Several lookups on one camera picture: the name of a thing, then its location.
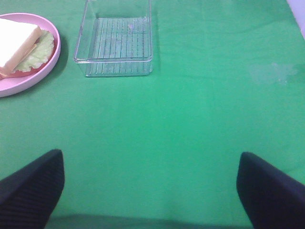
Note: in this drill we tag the toast bread slice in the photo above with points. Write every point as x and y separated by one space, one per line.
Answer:
18 73
16 38

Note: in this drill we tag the pink round plate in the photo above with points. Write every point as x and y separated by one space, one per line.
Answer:
11 86

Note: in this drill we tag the yellow cheese slice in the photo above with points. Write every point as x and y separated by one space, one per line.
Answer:
25 56

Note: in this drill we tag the clear right plastic container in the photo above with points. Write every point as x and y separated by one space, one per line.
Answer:
115 38

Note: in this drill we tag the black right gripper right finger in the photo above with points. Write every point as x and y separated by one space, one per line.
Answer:
270 198

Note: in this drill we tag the green lettuce leaf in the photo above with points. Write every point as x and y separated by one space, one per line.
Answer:
39 55

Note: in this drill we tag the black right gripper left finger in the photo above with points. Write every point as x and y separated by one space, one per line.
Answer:
29 195

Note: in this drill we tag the green tablecloth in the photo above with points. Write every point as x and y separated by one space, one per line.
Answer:
228 76

